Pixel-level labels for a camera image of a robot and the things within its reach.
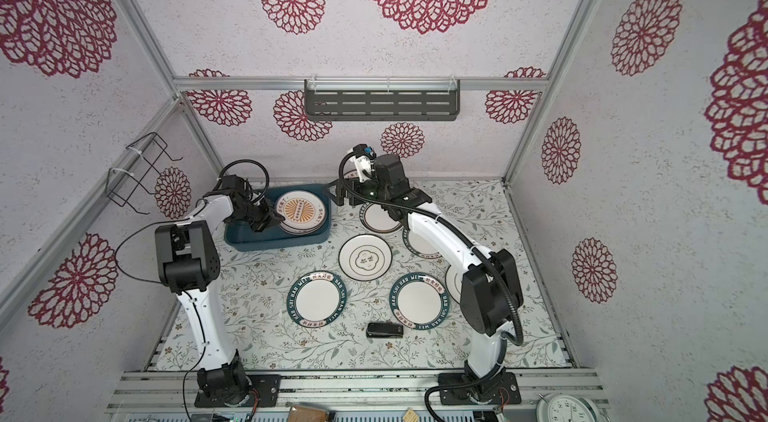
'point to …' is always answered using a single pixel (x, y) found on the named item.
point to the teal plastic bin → (242, 237)
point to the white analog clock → (567, 408)
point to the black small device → (384, 330)
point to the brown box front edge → (307, 414)
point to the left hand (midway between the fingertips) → (284, 221)
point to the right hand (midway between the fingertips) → (335, 181)
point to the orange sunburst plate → (303, 212)
